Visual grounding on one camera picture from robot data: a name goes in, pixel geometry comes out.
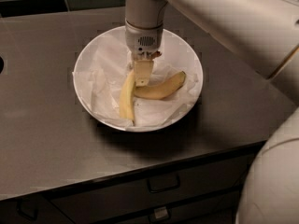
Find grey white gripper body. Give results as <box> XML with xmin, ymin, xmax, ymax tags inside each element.
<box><xmin>125</xmin><ymin>21</ymin><xmax>164</xmax><ymax>61</ymax></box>

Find dark drawer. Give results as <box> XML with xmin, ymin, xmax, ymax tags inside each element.
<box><xmin>52</xmin><ymin>154</ymin><xmax>254</xmax><ymax>224</ymax></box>
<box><xmin>118</xmin><ymin>187</ymin><xmax>242</xmax><ymax>224</ymax></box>

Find black upper drawer handle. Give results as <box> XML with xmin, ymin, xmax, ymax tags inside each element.
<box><xmin>147</xmin><ymin>174</ymin><xmax>180</xmax><ymax>193</ymax></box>

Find short yellow banana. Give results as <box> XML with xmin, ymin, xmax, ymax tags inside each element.
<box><xmin>135</xmin><ymin>71</ymin><xmax>186</xmax><ymax>100</ymax></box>

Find dark upper drawer front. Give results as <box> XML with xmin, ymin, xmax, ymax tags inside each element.
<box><xmin>52</xmin><ymin>154</ymin><xmax>254</xmax><ymax>224</ymax></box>

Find large white bowl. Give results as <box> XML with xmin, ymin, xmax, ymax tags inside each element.
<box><xmin>72</xmin><ymin>25</ymin><xmax>204</xmax><ymax>133</ymax></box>

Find black left cabinet handle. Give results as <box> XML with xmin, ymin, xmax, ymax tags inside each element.
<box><xmin>16</xmin><ymin>199</ymin><xmax>38</xmax><ymax>222</ymax></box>

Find dark lower drawer front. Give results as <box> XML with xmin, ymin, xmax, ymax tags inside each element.
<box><xmin>118</xmin><ymin>187</ymin><xmax>242</xmax><ymax>224</ymax></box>

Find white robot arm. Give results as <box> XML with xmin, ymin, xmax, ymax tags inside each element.
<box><xmin>125</xmin><ymin>0</ymin><xmax>299</xmax><ymax>224</ymax></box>

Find white crumpled paper liner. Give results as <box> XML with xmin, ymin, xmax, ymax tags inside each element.
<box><xmin>71</xmin><ymin>28</ymin><xmax>199</xmax><ymax>129</ymax></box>

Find long yellow banana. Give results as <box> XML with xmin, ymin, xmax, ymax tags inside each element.
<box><xmin>120</xmin><ymin>70</ymin><xmax>135</xmax><ymax>121</ymax></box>

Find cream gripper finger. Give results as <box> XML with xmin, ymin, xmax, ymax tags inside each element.
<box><xmin>134</xmin><ymin>60</ymin><xmax>154</xmax><ymax>87</ymax></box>

